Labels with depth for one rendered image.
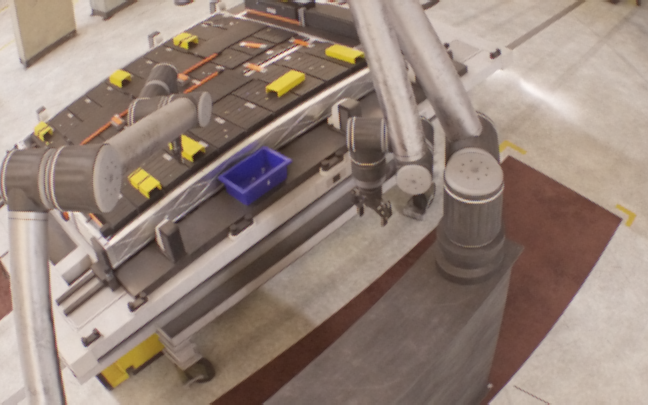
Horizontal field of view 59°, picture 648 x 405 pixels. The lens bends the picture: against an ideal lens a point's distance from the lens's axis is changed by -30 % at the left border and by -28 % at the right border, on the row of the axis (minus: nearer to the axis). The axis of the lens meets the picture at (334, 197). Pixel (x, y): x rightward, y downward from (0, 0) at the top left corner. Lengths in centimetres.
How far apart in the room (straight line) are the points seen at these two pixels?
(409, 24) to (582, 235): 210
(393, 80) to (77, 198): 102
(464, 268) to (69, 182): 138
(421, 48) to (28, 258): 138
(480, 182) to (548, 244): 173
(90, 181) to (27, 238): 27
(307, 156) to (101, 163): 164
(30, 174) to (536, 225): 303
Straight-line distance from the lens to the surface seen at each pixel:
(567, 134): 473
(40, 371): 162
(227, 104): 312
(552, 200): 414
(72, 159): 147
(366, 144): 238
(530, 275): 368
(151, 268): 262
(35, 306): 159
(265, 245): 330
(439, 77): 227
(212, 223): 273
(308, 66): 329
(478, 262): 234
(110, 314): 257
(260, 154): 289
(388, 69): 204
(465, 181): 218
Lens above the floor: 261
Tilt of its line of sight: 39 degrees down
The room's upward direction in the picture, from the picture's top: 6 degrees counter-clockwise
